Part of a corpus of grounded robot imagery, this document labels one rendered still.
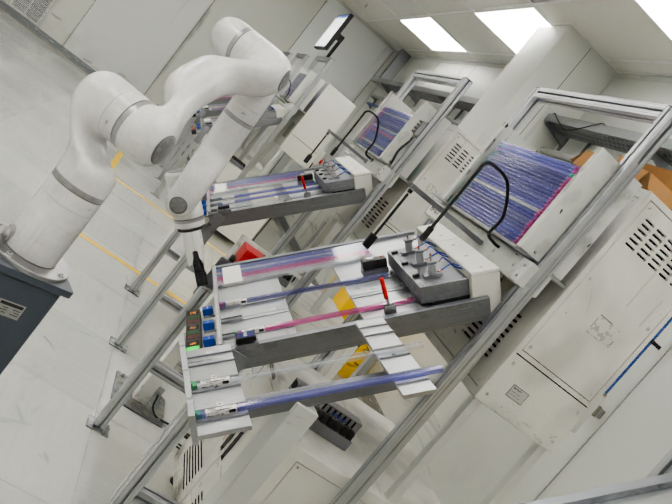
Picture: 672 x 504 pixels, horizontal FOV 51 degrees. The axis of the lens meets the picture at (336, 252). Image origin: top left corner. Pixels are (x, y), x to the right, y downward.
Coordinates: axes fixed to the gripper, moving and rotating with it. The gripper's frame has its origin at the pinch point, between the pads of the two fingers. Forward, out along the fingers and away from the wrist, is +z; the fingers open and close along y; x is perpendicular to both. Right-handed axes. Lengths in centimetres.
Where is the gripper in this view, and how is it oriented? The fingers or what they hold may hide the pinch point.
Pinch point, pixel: (201, 278)
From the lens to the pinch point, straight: 206.4
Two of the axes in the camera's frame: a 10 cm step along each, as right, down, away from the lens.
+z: 1.3, 9.4, 3.1
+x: 9.7, -1.8, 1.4
